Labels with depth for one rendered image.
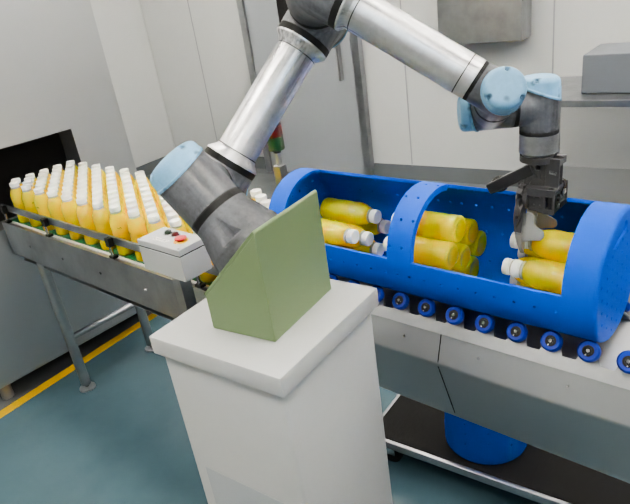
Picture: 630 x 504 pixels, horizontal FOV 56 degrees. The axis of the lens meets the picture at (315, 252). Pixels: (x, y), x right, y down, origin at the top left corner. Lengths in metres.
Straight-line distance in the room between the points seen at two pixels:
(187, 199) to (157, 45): 5.83
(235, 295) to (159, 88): 6.00
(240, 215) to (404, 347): 0.65
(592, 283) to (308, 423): 0.58
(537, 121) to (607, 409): 0.59
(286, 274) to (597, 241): 0.58
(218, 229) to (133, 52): 5.81
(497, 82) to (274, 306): 0.53
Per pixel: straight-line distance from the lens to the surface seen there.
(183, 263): 1.68
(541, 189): 1.28
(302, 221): 1.08
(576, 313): 1.25
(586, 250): 1.22
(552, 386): 1.38
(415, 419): 2.39
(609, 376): 1.34
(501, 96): 1.07
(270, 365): 1.00
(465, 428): 2.13
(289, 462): 1.12
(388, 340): 1.55
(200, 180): 1.07
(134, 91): 6.77
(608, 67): 3.84
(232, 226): 1.04
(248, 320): 1.07
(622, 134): 4.69
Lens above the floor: 1.71
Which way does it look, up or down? 24 degrees down
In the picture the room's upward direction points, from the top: 9 degrees counter-clockwise
